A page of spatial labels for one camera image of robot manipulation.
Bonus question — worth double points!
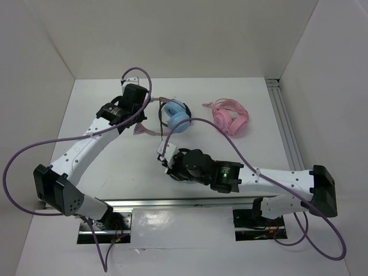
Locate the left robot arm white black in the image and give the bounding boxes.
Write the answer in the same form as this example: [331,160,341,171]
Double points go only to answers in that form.
[33,83,148,229]

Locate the thin black headphone cable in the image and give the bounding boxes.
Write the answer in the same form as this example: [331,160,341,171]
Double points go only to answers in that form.
[156,100,173,144]

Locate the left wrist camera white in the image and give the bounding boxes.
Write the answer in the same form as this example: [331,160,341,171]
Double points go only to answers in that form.
[120,76,140,88]

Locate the aluminium front rail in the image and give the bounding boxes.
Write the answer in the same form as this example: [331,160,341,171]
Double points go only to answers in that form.
[103,195,275,208]

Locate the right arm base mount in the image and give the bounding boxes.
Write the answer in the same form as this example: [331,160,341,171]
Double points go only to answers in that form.
[233,209,288,242]

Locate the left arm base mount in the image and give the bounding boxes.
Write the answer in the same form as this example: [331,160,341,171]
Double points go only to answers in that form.
[76,208,133,244]

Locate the pink gaming headset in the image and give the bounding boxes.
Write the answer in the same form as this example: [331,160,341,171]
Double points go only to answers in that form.
[202,98,249,136]

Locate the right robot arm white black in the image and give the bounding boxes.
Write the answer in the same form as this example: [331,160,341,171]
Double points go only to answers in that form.
[158,148,338,225]

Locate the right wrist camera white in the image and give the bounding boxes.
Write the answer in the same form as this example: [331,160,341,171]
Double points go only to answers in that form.
[157,141,179,174]

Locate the pink blue cat-ear headphones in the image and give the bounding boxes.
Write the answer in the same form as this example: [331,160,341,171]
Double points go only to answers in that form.
[133,97,191,136]

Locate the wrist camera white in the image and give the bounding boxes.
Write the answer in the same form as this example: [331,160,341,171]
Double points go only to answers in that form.
[157,141,179,174]
[120,76,140,88]

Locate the aluminium side rail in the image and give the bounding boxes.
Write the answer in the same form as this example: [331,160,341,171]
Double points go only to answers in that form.
[265,79,305,170]

